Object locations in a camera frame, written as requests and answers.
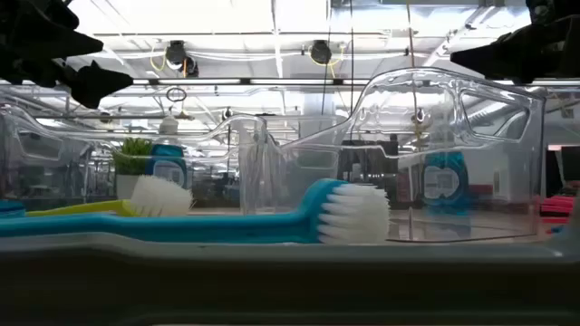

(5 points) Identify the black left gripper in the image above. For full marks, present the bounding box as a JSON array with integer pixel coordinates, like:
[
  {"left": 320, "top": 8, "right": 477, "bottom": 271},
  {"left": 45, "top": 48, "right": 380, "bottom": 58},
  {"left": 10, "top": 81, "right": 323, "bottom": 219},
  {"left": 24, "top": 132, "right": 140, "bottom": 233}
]
[{"left": 0, "top": 0, "right": 135, "bottom": 110}]

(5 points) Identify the small potted green plant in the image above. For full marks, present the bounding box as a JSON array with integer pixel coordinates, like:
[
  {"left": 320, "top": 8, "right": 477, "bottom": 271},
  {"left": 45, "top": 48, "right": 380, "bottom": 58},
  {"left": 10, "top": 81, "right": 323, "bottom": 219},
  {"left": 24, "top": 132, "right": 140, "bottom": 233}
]
[{"left": 111, "top": 137, "right": 154, "bottom": 201}]

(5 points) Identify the yellow dish brush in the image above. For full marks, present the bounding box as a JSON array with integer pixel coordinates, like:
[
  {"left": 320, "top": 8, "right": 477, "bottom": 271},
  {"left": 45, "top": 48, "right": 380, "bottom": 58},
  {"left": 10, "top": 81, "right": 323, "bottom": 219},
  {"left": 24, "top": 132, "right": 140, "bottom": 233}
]
[{"left": 25, "top": 175, "right": 195, "bottom": 218}]

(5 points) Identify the blue dish brush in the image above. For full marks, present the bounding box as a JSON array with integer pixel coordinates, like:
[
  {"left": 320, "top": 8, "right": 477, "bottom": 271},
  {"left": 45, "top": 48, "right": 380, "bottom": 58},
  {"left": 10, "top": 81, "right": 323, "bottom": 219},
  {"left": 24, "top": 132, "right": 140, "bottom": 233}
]
[{"left": 0, "top": 177, "right": 392, "bottom": 245}]

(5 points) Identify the clear rectangular plastic bin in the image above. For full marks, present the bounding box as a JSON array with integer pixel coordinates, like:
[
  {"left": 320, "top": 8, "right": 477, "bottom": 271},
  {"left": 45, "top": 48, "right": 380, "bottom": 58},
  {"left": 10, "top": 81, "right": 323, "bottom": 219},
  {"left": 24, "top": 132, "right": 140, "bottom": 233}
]
[{"left": 237, "top": 113, "right": 348, "bottom": 215}]

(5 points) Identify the black ceiling cord reel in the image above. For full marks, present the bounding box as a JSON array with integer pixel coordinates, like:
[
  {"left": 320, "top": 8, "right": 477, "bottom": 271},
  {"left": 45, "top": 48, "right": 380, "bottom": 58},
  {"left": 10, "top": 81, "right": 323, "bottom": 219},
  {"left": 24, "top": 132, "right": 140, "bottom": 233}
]
[
  {"left": 164, "top": 39, "right": 200, "bottom": 78},
  {"left": 309, "top": 39, "right": 334, "bottom": 65}
]

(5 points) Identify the clear handled plastic bin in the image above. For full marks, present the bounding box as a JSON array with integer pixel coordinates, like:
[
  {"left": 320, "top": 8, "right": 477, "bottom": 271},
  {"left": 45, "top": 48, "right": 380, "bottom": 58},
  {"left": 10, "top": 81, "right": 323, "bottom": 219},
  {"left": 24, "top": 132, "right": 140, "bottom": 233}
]
[
  {"left": 0, "top": 97, "right": 269, "bottom": 215},
  {"left": 279, "top": 66, "right": 548, "bottom": 245}
]

